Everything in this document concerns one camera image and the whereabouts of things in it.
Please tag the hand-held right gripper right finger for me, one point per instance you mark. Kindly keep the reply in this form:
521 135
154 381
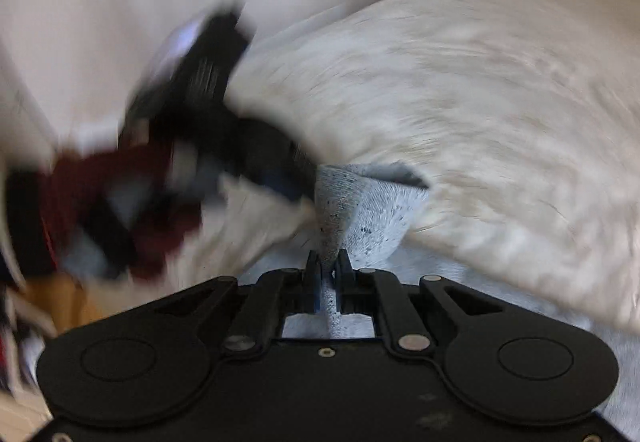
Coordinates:
344 284

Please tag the grey pants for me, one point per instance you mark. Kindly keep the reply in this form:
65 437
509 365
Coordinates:
360 212

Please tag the white embroidered bedspread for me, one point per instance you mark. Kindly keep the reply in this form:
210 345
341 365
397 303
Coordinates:
450 97

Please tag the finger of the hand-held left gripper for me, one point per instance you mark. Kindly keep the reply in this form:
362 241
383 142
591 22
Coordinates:
270 157

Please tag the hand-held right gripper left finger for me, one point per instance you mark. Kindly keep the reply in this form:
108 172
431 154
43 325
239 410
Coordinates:
313 284

